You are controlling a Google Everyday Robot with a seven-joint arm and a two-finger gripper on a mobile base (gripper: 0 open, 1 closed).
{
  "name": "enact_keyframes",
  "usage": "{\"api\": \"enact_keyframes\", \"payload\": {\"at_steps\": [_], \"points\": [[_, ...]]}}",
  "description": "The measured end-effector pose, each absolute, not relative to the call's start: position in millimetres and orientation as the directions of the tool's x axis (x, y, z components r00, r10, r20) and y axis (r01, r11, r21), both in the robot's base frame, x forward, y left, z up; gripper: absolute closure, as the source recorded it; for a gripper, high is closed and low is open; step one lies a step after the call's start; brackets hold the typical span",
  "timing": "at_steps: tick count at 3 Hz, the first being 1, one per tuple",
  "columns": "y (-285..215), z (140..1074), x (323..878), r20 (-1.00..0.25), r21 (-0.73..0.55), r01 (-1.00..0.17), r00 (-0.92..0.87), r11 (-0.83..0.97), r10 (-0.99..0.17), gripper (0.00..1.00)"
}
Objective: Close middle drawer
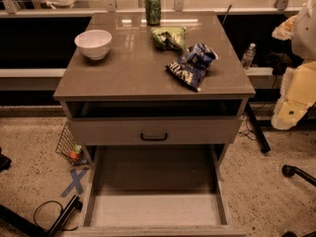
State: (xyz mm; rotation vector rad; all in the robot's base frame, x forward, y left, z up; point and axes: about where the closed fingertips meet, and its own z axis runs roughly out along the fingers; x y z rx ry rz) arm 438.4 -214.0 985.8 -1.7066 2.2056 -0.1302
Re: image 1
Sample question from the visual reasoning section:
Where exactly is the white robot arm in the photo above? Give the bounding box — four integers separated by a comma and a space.
272, 0, 316, 130

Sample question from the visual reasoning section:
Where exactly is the grey middle drawer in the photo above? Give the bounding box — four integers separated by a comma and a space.
68, 118, 241, 145

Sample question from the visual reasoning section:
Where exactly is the grey drawer cabinet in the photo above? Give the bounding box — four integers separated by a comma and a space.
54, 12, 255, 161

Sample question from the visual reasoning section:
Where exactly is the open bottom drawer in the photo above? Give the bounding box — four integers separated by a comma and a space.
65, 145, 246, 237

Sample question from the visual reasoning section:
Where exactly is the blue chip bag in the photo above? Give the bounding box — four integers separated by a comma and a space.
166, 43, 218, 92

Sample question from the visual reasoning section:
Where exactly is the green chip bag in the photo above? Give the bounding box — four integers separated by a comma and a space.
151, 27, 186, 50

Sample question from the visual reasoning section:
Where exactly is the white bowl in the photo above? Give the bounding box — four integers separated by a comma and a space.
74, 30, 112, 60

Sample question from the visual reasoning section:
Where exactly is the orange item in basket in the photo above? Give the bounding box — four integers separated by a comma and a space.
68, 142, 82, 162

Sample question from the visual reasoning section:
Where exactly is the clear water bottle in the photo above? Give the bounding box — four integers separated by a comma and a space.
241, 43, 256, 70

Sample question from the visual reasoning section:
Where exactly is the black diagonal pole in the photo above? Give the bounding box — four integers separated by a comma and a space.
245, 103, 271, 154

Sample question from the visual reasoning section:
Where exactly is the green soda can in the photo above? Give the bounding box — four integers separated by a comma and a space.
145, 0, 161, 26

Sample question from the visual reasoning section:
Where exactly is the black chair base leg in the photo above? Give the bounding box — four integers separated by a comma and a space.
281, 165, 316, 187

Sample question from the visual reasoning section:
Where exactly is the black floor stand leg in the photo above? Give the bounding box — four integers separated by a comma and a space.
0, 196, 83, 237

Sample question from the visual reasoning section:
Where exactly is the wire mesh basket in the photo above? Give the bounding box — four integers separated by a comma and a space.
55, 124, 88, 166

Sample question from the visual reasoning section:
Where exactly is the black cable loop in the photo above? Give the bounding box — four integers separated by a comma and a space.
33, 199, 79, 232

